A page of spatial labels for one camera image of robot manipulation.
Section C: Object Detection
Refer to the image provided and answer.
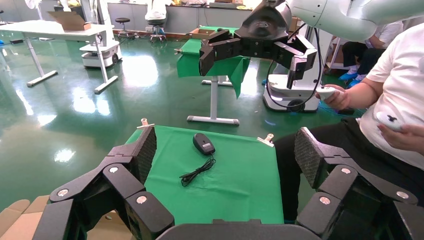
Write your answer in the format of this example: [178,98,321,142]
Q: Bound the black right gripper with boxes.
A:
[198,0,319,90]

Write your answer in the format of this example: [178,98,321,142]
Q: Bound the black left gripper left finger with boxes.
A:
[31,125,175,240]

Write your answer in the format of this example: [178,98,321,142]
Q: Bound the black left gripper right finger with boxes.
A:
[294,126,424,240]

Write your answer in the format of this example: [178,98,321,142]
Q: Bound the white handheld controller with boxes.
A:
[315,85,337,102]
[375,110,407,132]

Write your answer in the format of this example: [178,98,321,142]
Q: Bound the black wired computer mouse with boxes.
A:
[178,132,217,188]

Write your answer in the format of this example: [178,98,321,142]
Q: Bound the operator right forearm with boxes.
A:
[344,76,387,110]

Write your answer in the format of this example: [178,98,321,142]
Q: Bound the small flat cardboard box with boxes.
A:
[188,28,216,40]

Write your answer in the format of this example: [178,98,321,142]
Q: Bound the open cardboard mailer box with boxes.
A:
[0,194,137,240]

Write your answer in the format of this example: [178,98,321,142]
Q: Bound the operator left hand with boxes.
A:
[377,124,424,154]

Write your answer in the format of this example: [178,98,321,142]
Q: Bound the operator right hand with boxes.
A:
[314,84,351,112]

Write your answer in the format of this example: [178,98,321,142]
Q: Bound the white wheeled robot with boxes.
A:
[79,0,123,69]
[263,26,332,113]

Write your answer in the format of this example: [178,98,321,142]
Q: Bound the grey cabinet row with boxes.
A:
[107,1,253,34]

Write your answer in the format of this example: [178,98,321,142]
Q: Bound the white side shelf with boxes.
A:
[326,36,352,70]

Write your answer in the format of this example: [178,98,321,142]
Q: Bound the silver metal binder clip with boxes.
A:
[136,117,156,130]
[256,133,276,148]

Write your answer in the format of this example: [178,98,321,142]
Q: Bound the black round stool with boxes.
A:
[147,19,168,44]
[114,17,136,40]

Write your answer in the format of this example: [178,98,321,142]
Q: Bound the person in white clothing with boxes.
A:
[144,0,173,22]

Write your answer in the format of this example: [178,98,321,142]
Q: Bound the seated bystander blue shoe covers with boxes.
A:
[338,21,404,89]

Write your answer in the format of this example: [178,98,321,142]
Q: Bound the green table cloth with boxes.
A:
[125,125,286,226]

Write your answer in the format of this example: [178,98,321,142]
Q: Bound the seated operator white shirt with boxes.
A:
[274,22,424,223]

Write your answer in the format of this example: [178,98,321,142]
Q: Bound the open brown cardboard carton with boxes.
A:
[47,10,93,32]

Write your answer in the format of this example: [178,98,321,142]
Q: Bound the white work table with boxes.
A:
[0,19,119,95]

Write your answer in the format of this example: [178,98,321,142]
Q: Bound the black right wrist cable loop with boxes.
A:
[264,26,323,109]

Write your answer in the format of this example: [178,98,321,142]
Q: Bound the white pedestal table frame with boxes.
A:
[187,75,240,126]

